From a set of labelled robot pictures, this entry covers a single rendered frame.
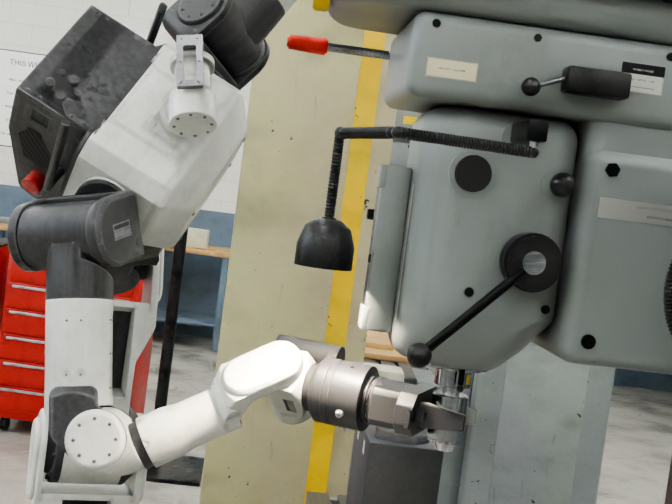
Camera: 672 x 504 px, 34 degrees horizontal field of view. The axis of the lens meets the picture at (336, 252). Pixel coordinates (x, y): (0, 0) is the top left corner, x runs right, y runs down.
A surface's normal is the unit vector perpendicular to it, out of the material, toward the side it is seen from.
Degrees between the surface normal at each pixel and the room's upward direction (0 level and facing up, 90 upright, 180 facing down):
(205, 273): 90
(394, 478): 90
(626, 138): 90
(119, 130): 58
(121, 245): 79
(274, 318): 90
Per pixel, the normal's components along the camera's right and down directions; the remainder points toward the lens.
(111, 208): 0.94, -0.06
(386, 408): -0.35, 0.00
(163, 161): 0.36, -0.44
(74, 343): 0.07, -0.11
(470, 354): -0.01, 0.62
